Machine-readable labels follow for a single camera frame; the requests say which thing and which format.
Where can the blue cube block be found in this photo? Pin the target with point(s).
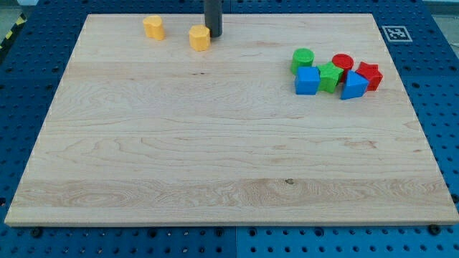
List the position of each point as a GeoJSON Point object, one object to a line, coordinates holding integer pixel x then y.
{"type": "Point", "coordinates": [307, 81]}

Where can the wooden board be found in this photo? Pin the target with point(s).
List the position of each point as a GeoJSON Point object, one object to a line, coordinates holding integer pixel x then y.
{"type": "Point", "coordinates": [143, 132]}

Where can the red star block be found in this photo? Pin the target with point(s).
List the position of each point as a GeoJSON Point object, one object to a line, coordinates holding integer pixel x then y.
{"type": "Point", "coordinates": [371, 73]}

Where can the white fiducial marker tag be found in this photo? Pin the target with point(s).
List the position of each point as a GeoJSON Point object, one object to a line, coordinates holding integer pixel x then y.
{"type": "Point", "coordinates": [396, 33]}

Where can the yellow black hazard tape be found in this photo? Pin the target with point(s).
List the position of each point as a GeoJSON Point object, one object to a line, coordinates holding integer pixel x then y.
{"type": "Point", "coordinates": [13, 33]}

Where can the yellow hexagon block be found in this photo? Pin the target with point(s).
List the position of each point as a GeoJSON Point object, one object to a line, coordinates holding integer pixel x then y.
{"type": "Point", "coordinates": [199, 37]}

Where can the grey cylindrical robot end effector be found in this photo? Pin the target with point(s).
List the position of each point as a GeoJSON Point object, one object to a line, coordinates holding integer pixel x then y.
{"type": "Point", "coordinates": [213, 17]}

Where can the red cylinder block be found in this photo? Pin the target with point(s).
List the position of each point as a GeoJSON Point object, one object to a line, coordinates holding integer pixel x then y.
{"type": "Point", "coordinates": [345, 62]}

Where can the blue triangle block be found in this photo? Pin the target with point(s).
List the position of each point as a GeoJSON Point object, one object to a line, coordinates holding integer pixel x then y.
{"type": "Point", "coordinates": [354, 86]}

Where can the green cylinder block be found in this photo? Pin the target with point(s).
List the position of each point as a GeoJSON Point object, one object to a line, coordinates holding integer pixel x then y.
{"type": "Point", "coordinates": [302, 57]}

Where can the yellow heart block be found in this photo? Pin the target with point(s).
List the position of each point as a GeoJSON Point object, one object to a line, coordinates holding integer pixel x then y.
{"type": "Point", "coordinates": [153, 27]}

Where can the green star block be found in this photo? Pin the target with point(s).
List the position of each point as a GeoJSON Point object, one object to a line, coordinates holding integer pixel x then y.
{"type": "Point", "coordinates": [330, 76]}

